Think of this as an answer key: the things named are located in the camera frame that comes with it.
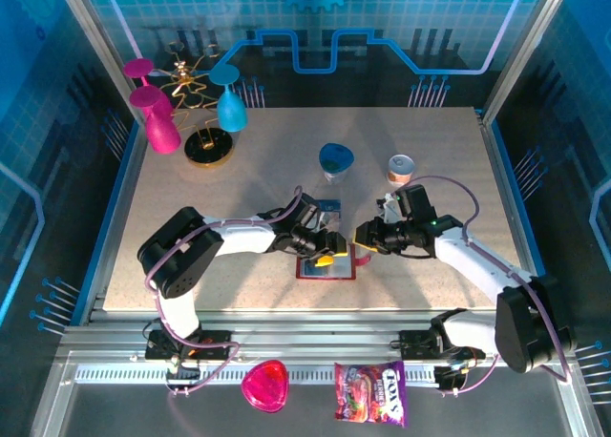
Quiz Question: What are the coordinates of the pink wine glass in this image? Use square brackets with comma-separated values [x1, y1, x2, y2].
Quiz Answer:
[129, 84, 183, 156]
[122, 58, 174, 118]

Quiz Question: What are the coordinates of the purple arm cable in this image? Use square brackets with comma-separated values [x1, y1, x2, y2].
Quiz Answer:
[410, 175, 574, 398]
[144, 184, 305, 400]

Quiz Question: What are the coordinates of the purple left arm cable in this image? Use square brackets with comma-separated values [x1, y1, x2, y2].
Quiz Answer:
[144, 184, 305, 400]

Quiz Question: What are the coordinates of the gold glass holder stand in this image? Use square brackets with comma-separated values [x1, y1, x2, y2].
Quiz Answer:
[157, 40, 238, 169]

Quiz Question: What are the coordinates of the slotted white cable duct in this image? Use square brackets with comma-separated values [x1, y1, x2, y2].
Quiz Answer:
[74, 364, 438, 385]

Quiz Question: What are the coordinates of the purple candy bag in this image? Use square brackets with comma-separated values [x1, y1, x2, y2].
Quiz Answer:
[332, 360, 408, 428]

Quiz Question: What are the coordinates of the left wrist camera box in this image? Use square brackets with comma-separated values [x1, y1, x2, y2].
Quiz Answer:
[285, 196, 330, 231]

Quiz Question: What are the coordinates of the pink heart-shaped bowl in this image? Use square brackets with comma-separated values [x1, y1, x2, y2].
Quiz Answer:
[241, 359, 290, 414]

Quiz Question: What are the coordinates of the blue wine glass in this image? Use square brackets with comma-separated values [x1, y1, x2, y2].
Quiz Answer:
[208, 65, 249, 133]

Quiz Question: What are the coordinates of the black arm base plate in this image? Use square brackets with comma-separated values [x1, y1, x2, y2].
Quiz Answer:
[144, 329, 234, 362]
[398, 329, 487, 362]

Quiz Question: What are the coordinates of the aluminium frame beam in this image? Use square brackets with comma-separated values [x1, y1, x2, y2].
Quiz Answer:
[56, 310, 574, 362]

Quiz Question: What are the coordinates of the white VIP card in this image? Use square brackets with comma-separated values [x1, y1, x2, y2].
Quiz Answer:
[317, 212, 343, 233]

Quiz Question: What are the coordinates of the clear container with blue lid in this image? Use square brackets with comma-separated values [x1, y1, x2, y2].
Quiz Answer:
[318, 142, 357, 186]

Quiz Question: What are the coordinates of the small black electronics module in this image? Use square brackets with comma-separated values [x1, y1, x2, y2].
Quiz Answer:
[166, 363, 201, 385]
[433, 364, 472, 393]

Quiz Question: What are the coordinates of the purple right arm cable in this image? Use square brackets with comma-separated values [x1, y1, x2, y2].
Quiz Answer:
[410, 175, 574, 398]

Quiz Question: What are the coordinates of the red leather card holder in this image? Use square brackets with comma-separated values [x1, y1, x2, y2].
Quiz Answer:
[294, 243, 372, 281]

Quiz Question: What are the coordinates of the aluminium frame post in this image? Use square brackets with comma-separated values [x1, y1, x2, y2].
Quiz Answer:
[53, 0, 150, 126]
[479, 0, 577, 123]

